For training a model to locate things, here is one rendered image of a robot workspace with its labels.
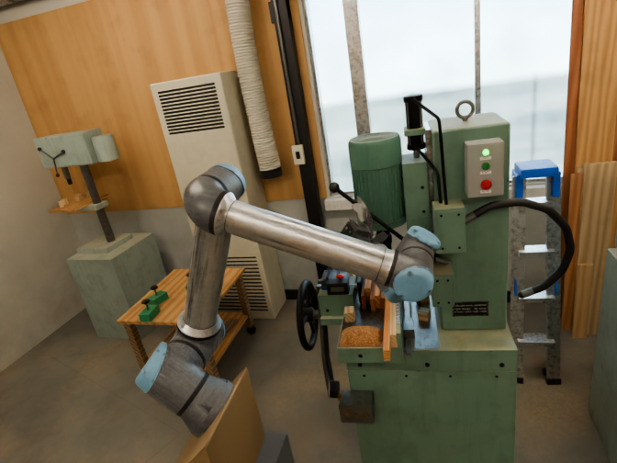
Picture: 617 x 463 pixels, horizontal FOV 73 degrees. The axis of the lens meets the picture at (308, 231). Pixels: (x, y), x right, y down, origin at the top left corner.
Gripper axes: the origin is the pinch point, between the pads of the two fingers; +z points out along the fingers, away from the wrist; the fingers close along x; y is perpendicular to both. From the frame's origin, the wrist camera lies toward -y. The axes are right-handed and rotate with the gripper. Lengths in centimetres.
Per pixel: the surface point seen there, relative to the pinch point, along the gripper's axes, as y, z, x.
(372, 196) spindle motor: -5.8, 0.5, -8.7
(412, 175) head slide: -12.0, -3.3, -21.2
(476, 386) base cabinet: -47, -53, 26
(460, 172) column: -17.5, -13.1, -30.8
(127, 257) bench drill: 5, 157, 167
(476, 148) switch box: -11.9, -16.4, -39.7
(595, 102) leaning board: -148, 37, -79
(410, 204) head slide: -15.9, -6.6, -12.9
